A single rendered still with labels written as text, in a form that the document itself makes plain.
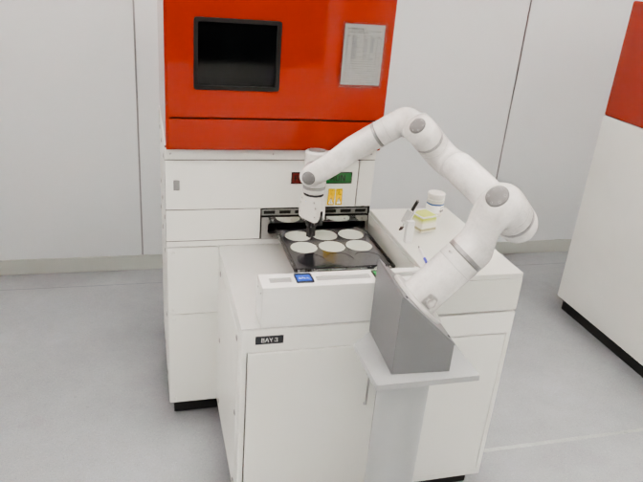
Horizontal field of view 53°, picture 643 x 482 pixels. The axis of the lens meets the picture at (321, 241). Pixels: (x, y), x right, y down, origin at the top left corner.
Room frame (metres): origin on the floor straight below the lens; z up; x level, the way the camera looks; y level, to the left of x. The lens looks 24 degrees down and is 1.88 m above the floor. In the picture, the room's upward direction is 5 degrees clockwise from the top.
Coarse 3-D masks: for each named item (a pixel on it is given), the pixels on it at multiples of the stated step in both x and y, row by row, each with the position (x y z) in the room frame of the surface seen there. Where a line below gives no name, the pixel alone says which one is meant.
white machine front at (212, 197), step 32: (192, 160) 2.27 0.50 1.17; (224, 160) 2.30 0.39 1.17; (256, 160) 2.33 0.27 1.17; (288, 160) 2.37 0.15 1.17; (192, 192) 2.26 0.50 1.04; (224, 192) 2.30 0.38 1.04; (256, 192) 2.33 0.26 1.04; (288, 192) 2.37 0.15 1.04; (352, 192) 2.44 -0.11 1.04; (192, 224) 2.26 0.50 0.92; (224, 224) 2.30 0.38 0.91; (256, 224) 2.33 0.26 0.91
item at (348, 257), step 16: (288, 240) 2.22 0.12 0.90; (320, 240) 2.25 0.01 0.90; (336, 240) 2.26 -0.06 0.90; (368, 240) 2.29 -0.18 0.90; (304, 256) 2.09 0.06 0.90; (320, 256) 2.10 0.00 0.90; (336, 256) 2.11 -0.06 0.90; (352, 256) 2.12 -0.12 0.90; (368, 256) 2.14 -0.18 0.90; (384, 256) 2.15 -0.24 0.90
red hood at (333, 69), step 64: (192, 0) 2.21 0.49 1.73; (256, 0) 2.27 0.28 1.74; (320, 0) 2.34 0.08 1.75; (384, 0) 2.40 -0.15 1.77; (192, 64) 2.21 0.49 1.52; (256, 64) 2.28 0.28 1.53; (320, 64) 2.34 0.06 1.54; (384, 64) 2.41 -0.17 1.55; (192, 128) 2.21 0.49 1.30; (256, 128) 2.28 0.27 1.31; (320, 128) 2.35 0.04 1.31
